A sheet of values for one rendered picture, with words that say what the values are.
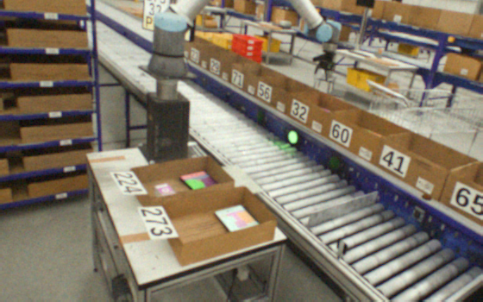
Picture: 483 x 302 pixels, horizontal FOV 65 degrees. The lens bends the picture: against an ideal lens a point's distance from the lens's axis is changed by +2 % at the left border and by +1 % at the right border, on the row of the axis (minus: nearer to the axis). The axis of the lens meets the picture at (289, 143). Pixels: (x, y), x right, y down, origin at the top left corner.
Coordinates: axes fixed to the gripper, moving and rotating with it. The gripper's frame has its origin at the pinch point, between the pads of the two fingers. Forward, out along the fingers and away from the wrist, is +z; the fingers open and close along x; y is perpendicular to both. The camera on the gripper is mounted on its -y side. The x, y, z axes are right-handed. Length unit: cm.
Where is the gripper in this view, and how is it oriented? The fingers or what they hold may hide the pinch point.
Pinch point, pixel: (320, 81)
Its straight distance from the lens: 239.0
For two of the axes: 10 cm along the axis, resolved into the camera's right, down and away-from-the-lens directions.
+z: -1.5, 9.1, 3.9
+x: 7.8, -1.3, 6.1
